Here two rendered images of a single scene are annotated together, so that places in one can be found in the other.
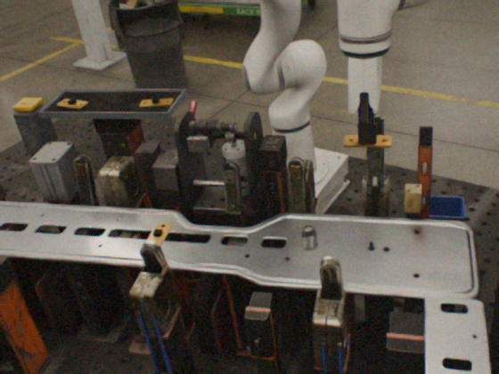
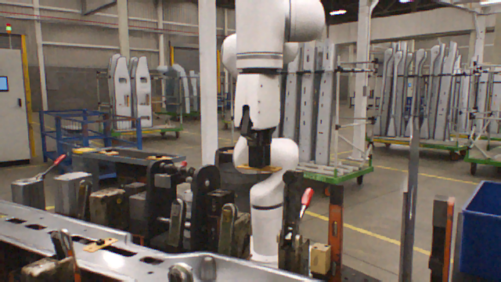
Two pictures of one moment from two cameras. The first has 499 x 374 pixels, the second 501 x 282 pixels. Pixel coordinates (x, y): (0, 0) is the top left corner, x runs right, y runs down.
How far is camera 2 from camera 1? 0.54 m
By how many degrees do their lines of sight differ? 26
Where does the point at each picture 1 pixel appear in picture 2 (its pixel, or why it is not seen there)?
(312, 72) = (284, 160)
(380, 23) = (263, 41)
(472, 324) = not seen: outside the picture
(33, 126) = (81, 165)
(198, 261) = (109, 267)
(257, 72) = (239, 150)
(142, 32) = (231, 169)
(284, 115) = (259, 193)
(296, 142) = (265, 219)
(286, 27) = not seen: hidden behind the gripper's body
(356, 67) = (241, 80)
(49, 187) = (59, 201)
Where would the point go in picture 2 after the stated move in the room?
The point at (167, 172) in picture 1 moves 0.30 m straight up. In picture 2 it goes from (138, 203) to (133, 100)
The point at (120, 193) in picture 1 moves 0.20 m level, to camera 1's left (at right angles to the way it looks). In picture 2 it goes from (100, 213) to (42, 209)
